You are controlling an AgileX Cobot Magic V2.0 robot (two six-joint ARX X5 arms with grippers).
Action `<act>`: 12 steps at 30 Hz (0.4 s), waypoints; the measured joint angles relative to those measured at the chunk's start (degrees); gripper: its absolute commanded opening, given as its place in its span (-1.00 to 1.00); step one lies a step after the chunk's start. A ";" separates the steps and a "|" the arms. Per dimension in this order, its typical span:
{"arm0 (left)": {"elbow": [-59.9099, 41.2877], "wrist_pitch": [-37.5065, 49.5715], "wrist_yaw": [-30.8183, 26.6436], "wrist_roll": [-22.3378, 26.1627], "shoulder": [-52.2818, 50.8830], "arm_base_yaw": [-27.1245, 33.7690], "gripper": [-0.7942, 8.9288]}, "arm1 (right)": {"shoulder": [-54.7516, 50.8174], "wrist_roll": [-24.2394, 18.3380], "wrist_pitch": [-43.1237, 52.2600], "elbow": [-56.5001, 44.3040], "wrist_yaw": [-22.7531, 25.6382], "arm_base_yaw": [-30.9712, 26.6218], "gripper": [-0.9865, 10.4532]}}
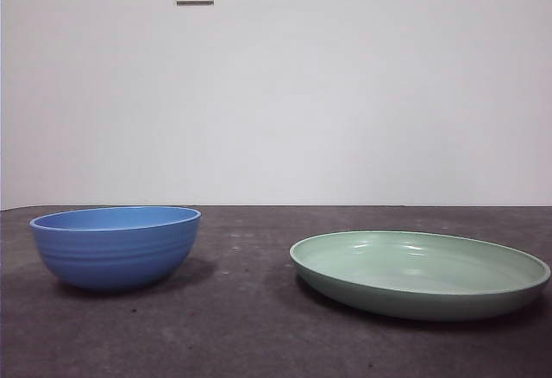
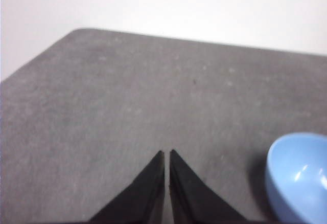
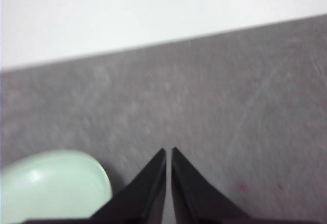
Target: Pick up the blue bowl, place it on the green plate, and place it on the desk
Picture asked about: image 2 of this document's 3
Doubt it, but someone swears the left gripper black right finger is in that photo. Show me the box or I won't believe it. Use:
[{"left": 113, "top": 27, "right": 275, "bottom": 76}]
[{"left": 169, "top": 149, "right": 246, "bottom": 224}]

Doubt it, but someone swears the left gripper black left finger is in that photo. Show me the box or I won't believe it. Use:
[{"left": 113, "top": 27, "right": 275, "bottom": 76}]
[{"left": 88, "top": 150, "right": 166, "bottom": 224}]

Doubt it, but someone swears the blue ribbed bowl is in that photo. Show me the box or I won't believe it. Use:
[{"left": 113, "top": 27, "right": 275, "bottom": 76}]
[{"left": 265, "top": 131, "right": 327, "bottom": 224}]

